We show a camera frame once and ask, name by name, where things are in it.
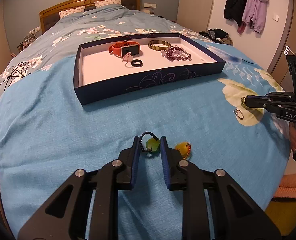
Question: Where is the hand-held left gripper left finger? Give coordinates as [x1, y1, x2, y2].
[17, 135, 141, 240]

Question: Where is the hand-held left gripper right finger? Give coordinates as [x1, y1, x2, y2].
[160, 136, 282, 240]

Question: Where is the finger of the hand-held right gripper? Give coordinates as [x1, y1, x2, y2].
[265, 92, 296, 102]
[246, 95, 296, 112]

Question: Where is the green pendant with black cord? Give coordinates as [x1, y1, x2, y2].
[140, 131, 161, 157]

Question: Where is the silver ring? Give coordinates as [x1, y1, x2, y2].
[233, 108, 245, 120]

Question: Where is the yellow pendant with orange cord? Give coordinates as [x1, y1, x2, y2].
[174, 142, 191, 160]

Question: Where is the purple bead necklace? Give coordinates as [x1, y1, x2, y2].
[161, 44, 192, 62]

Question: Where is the dark blue shallow box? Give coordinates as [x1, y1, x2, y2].
[73, 33, 227, 105]

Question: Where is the pink flower ring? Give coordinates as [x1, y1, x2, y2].
[122, 52, 135, 64]

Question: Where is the orange smart watch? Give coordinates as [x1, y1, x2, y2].
[108, 40, 141, 58]

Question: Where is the amber bangle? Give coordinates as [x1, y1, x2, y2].
[148, 39, 171, 52]

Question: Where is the beige door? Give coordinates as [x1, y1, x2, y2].
[267, 0, 296, 85]

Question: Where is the pile of dark clothes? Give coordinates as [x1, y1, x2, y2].
[198, 29, 234, 46]

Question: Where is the purple jacket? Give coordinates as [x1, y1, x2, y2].
[237, 0, 267, 34]

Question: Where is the orange fleece cloth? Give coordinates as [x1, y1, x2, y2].
[273, 170, 296, 200]

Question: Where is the black jacket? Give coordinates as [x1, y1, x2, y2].
[224, 0, 250, 28]

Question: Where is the tall beige wardrobe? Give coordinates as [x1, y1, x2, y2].
[177, 0, 217, 32]

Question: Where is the yellow cloth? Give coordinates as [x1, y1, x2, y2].
[264, 197, 296, 236]

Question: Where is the grey-blue floral duvet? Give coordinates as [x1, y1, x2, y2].
[0, 4, 213, 120]

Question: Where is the patterned white pillow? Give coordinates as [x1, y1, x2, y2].
[94, 0, 123, 8]
[59, 5, 86, 19]

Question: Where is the cluttered bedside table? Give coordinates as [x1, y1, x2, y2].
[17, 29, 37, 53]

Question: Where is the black cable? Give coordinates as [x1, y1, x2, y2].
[0, 61, 29, 120]

